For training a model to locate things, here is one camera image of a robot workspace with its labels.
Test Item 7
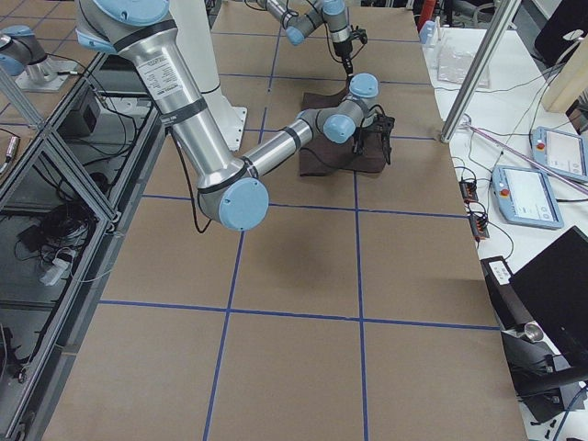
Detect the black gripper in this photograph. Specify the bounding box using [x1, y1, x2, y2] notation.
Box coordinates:
[362, 114, 395, 165]
[333, 27, 368, 85]

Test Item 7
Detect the dark grey t-shirt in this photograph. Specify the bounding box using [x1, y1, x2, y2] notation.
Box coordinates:
[299, 104, 388, 176]

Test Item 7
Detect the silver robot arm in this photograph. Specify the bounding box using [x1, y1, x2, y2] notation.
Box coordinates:
[75, 1, 394, 232]
[253, 0, 368, 84]

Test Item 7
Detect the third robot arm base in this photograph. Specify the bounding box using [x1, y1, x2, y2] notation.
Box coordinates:
[1, 25, 78, 92]

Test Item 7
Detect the black terminal block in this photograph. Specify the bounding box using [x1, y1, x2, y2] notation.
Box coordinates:
[458, 180, 479, 203]

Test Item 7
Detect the near teach pendant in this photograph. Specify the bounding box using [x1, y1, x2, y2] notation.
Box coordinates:
[492, 165, 564, 230]

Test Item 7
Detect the teach pendant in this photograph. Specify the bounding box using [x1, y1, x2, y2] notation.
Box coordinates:
[531, 127, 587, 183]
[492, 165, 564, 230]

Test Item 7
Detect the far teach pendant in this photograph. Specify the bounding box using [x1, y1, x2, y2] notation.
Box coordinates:
[531, 127, 587, 183]

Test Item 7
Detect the black monitor screen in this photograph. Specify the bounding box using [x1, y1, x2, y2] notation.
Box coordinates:
[510, 226, 587, 366]

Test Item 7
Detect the aluminium frame post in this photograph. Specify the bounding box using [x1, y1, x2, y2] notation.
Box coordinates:
[440, 0, 521, 143]

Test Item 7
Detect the black metal frame rack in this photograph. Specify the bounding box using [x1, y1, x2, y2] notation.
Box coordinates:
[1, 55, 164, 440]

